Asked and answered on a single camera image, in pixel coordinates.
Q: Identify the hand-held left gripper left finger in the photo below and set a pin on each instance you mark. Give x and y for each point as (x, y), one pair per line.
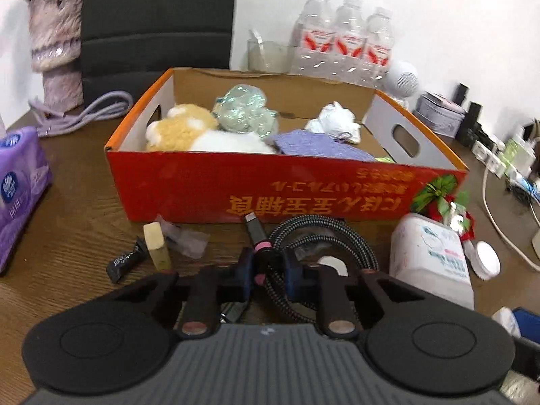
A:
(245, 274)

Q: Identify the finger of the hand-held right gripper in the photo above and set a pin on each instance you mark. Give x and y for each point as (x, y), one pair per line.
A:
(527, 322)
(530, 358)

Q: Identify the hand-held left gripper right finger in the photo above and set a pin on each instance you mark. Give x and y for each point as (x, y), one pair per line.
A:
(292, 276)

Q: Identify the small white object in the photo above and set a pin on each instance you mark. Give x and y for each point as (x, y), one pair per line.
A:
(504, 322)

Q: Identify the white charger plug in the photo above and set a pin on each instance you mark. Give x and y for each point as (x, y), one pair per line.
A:
(331, 263)

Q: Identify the black pink lipstick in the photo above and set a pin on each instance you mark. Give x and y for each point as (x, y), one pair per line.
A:
(255, 228)

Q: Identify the clear plastic wrapper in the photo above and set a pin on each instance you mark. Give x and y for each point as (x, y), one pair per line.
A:
(190, 242)

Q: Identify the white jar lid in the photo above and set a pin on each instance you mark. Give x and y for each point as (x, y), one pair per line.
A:
(485, 259)

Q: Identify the beige eraser block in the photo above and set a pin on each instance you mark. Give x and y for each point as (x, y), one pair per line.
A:
(157, 244)

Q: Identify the red cardboard box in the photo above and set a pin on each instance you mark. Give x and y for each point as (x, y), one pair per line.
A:
(190, 185)

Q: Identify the small black packet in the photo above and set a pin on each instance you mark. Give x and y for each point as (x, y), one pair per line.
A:
(126, 261)

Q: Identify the translucent plastic jar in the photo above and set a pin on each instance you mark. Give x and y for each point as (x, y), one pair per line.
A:
(426, 257)

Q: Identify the purple burlap pouch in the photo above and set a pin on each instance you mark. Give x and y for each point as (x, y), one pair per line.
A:
(312, 143)

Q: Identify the green tissue packet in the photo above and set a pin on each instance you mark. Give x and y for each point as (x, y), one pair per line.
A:
(384, 160)

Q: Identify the alpaca plush toy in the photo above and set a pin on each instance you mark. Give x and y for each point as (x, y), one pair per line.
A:
(181, 128)

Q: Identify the white tissue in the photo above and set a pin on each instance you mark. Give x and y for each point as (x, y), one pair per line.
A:
(333, 118)

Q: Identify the red green festive decoration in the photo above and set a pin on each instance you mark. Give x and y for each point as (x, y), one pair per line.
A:
(438, 190)

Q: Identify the white power strip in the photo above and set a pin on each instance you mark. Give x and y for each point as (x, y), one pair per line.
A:
(489, 156)

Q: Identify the green spray bottle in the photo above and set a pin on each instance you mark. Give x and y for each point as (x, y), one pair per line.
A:
(514, 149)

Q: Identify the white charger block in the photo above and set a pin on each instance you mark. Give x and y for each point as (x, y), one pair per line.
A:
(530, 147)

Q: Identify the small black box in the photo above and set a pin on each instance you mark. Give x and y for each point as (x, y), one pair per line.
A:
(462, 95)
(470, 124)

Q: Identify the grey tin box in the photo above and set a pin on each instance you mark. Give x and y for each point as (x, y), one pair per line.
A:
(438, 114)

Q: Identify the glass cup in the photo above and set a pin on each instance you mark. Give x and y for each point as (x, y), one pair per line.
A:
(276, 57)

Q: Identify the white robot speaker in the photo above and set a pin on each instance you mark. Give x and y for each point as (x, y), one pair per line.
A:
(403, 78)

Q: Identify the clear plastic spoon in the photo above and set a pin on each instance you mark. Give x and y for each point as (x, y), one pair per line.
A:
(257, 42)

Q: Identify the water bottle red label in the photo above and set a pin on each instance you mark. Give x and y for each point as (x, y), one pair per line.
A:
(379, 48)
(314, 33)
(348, 42)

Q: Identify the purple tissue pack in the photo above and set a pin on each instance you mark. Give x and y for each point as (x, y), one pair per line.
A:
(21, 185)

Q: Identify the fuzzy purple vase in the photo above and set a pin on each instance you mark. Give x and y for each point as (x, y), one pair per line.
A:
(55, 42)

